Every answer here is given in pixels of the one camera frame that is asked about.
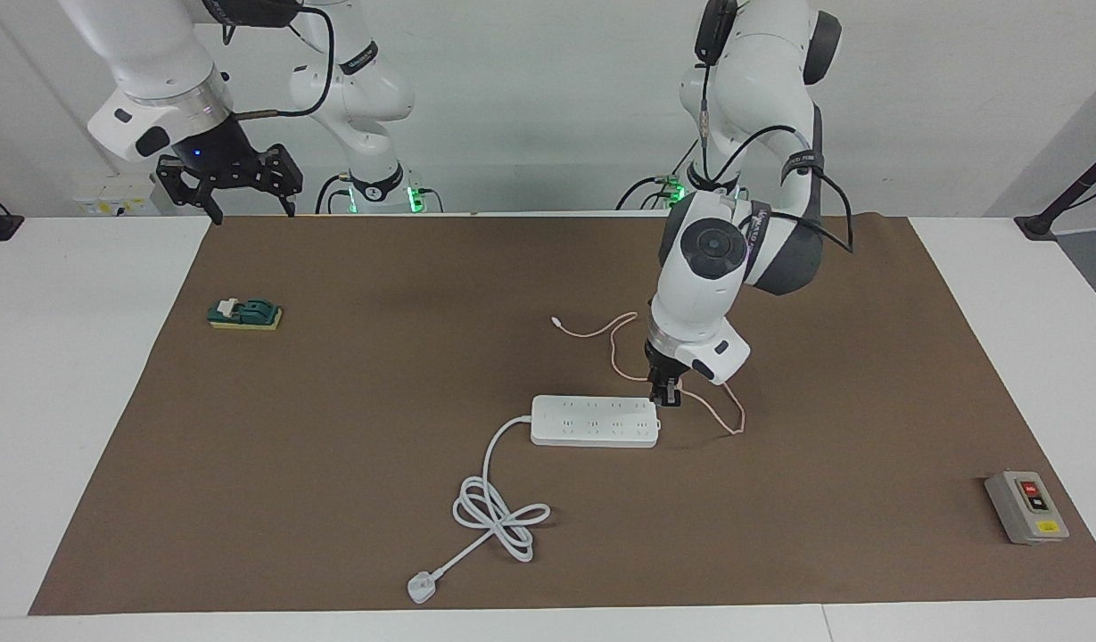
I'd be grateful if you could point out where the white power cord with plug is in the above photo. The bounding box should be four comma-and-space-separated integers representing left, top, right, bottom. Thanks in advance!
407, 415, 551, 605

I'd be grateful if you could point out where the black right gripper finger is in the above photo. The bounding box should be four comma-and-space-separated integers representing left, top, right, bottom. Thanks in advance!
157, 156, 225, 226
260, 143, 303, 218

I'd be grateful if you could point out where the white wall socket box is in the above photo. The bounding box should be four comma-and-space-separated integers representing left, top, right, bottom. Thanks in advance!
73, 174, 169, 218

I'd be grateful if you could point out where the black left arm gripper cable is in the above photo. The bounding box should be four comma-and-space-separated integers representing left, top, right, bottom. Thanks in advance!
697, 27, 856, 255

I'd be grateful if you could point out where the black arm gripper cable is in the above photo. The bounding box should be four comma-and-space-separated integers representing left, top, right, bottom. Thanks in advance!
218, 0, 336, 121
697, 27, 856, 255

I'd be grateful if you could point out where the pink charging cable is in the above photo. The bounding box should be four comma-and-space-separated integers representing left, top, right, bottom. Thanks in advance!
552, 312, 746, 436

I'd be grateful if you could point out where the white power strip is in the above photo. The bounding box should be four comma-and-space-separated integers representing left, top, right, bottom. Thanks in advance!
531, 395, 662, 449

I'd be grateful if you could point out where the black right arm base cable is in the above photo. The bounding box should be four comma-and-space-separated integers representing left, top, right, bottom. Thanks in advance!
314, 172, 348, 215

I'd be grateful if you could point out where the tall black slanted stand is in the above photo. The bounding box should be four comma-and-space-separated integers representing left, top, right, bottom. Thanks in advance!
1014, 143, 1096, 242

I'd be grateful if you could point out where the black left arm base cable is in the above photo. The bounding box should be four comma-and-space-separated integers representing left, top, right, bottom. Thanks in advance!
615, 134, 700, 212

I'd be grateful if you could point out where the black arm base cable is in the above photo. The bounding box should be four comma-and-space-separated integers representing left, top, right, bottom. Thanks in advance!
615, 134, 700, 212
314, 172, 348, 215

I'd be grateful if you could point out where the black right arm gripper cable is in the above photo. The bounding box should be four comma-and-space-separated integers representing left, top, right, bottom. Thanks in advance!
218, 0, 336, 121

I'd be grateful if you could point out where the grey push button box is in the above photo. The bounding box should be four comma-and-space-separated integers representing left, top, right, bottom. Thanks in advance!
985, 470, 1070, 546

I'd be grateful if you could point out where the brown paper mat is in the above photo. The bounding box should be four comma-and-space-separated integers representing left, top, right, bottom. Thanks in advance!
28, 214, 1096, 616

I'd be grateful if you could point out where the green knife switch yellow base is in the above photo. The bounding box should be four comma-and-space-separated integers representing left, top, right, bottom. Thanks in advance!
208, 298, 284, 332

